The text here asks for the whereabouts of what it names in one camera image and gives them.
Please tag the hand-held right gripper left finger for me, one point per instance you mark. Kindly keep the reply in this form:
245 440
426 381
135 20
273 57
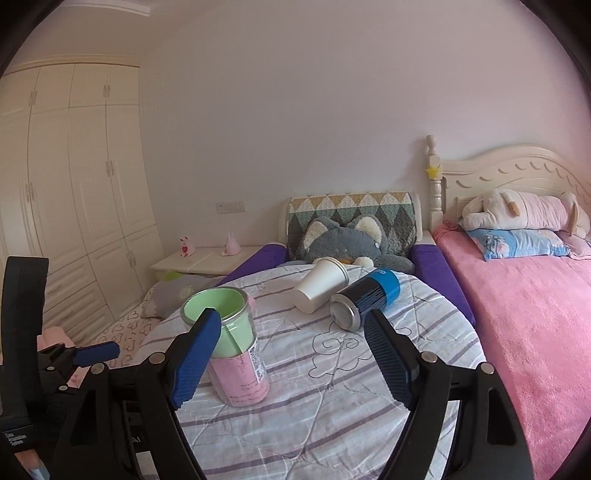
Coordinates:
194 362

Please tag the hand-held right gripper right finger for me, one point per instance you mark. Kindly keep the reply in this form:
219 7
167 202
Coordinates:
390 364

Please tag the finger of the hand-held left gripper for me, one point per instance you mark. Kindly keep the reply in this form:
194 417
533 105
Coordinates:
99 353

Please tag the white paper cup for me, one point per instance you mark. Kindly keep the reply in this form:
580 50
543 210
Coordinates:
318 284

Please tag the pink cloth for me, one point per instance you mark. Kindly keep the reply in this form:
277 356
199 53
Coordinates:
53 338

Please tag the heart print bed sheet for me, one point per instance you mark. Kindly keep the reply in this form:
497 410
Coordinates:
129 332

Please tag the clear jar green pink lining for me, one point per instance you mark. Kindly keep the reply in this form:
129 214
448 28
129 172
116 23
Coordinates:
240 369

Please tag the grey pillow green patch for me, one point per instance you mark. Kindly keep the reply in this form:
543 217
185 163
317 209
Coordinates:
171 293

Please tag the blue and black drink can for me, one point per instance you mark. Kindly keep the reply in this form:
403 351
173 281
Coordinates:
364 295

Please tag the cream nightstand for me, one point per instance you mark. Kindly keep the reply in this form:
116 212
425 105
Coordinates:
203 261

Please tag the purple bolster cushion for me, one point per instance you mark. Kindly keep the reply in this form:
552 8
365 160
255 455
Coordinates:
434 272
263 258

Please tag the pink rabbit figure red heart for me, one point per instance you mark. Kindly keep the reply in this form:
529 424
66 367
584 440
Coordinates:
186 247

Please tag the plain pink rabbit figure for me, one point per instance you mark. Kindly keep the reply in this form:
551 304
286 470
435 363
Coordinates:
231 245

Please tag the grey cat plush toy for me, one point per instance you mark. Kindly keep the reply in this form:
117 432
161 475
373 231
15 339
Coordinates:
341 242

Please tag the pink fleece blanket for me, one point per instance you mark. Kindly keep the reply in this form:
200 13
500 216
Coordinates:
531 332

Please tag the cream wardrobe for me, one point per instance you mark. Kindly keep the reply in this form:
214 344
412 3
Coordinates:
69 184

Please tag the diamond pattern quilted cover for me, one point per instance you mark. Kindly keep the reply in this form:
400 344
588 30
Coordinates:
351 205

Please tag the blue printed pillow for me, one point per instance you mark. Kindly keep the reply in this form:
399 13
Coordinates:
512 242

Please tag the yellow star ornament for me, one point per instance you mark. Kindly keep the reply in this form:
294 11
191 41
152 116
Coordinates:
433 171

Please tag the cream and pink plush animal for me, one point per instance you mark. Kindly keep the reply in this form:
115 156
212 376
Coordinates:
531 210

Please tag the cream carved bed headboard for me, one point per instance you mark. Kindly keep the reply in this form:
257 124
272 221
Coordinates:
503 175

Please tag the white wall socket panel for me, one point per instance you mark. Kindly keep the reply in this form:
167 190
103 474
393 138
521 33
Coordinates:
230 206

